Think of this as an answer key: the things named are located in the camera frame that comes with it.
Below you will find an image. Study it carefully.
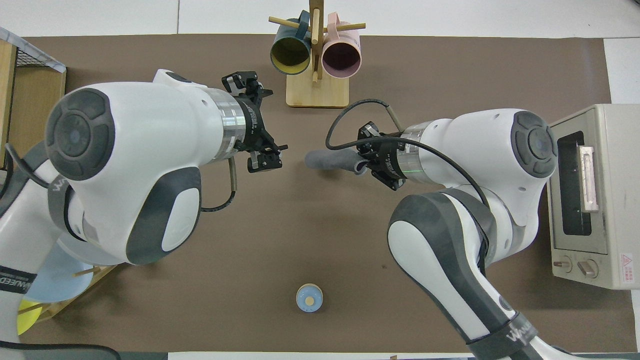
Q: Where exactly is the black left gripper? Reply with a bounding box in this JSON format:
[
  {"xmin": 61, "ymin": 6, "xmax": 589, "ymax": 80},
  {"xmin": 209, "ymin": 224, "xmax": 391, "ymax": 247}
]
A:
[{"xmin": 221, "ymin": 71, "xmax": 290, "ymax": 174}]

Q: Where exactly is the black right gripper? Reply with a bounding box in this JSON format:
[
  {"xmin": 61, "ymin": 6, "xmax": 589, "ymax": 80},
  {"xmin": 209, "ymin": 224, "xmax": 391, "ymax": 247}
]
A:
[{"xmin": 357, "ymin": 121, "xmax": 407, "ymax": 193}]

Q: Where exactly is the wooden dish rack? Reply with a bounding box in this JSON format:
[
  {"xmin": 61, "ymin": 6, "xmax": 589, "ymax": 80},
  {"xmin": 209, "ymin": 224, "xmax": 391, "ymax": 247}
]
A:
[{"xmin": 19, "ymin": 264, "xmax": 119, "ymax": 324}]

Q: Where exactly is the wooden mug tree stand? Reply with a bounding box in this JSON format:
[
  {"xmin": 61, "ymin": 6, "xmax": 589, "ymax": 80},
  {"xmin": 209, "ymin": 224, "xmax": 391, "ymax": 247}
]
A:
[{"xmin": 268, "ymin": 0, "xmax": 367, "ymax": 109}]

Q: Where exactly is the dark teal mug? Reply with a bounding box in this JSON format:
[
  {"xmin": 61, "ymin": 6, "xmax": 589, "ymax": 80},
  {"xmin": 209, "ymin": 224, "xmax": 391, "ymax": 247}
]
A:
[{"xmin": 270, "ymin": 11, "xmax": 313, "ymax": 76}]

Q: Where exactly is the pink mug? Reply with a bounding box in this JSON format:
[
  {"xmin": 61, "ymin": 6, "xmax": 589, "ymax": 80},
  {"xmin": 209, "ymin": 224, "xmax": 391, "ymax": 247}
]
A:
[{"xmin": 321, "ymin": 12, "xmax": 362, "ymax": 80}]

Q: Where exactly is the brown table mat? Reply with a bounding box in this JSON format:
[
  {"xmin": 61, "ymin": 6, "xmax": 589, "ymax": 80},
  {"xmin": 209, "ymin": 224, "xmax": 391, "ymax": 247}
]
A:
[{"xmin": 0, "ymin": 34, "xmax": 639, "ymax": 354}]

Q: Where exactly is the small blue lidded jar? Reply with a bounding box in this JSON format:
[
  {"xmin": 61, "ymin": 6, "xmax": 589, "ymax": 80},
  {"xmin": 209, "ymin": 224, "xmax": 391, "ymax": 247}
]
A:
[{"xmin": 296, "ymin": 283, "xmax": 324, "ymax": 313}]

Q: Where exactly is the wooden shelf unit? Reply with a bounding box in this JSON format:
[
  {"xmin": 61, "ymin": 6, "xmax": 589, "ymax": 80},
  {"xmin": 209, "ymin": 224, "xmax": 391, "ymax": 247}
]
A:
[{"xmin": 0, "ymin": 39, "xmax": 67, "ymax": 157}]

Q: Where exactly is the white patterned cloth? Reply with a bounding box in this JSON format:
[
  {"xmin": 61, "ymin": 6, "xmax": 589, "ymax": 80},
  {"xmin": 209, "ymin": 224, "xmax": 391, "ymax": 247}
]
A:
[{"xmin": 0, "ymin": 26, "xmax": 67, "ymax": 74}]

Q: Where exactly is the beige toaster oven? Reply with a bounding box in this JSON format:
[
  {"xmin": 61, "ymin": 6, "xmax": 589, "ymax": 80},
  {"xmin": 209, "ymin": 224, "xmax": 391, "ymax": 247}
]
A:
[{"xmin": 546, "ymin": 104, "xmax": 640, "ymax": 291}]

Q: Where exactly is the light blue plate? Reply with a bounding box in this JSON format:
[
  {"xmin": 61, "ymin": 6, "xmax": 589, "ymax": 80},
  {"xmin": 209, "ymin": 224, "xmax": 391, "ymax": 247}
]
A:
[{"xmin": 22, "ymin": 244, "xmax": 94, "ymax": 304}]

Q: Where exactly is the yellow plate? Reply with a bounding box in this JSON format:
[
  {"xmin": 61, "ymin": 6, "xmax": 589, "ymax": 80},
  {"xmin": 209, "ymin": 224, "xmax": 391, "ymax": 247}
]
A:
[{"xmin": 17, "ymin": 299, "xmax": 44, "ymax": 337}]

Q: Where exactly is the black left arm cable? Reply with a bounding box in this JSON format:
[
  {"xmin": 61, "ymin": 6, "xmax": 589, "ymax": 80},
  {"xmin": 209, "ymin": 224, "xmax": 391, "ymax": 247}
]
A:
[{"xmin": 2, "ymin": 142, "xmax": 239, "ymax": 214}]

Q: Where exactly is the black wire basket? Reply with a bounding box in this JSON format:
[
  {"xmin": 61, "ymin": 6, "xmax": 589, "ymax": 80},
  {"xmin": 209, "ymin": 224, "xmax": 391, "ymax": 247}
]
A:
[{"xmin": 14, "ymin": 46, "xmax": 43, "ymax": 69}]

